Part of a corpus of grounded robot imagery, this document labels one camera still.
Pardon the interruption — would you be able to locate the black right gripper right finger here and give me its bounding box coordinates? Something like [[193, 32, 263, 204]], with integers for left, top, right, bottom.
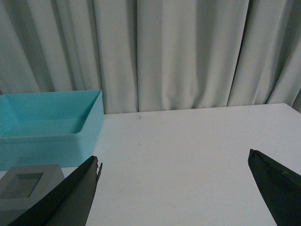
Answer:
[[248, 149, 301, 226]]

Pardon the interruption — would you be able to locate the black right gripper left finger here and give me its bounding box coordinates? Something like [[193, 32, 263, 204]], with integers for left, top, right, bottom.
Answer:
[[9, 155, 103, 226]]

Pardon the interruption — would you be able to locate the gray cube with square hole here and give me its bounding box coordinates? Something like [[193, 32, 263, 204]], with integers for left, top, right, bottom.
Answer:
[[0, 164, 64, 226]]

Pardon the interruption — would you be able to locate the blue plastic box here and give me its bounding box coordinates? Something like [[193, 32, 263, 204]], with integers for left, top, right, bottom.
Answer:
[[0, 90, 104, 170]]

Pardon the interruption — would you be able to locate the white pleated curtain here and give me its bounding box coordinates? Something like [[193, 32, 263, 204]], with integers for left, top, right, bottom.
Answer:
[[0, 0, 301, 113]]

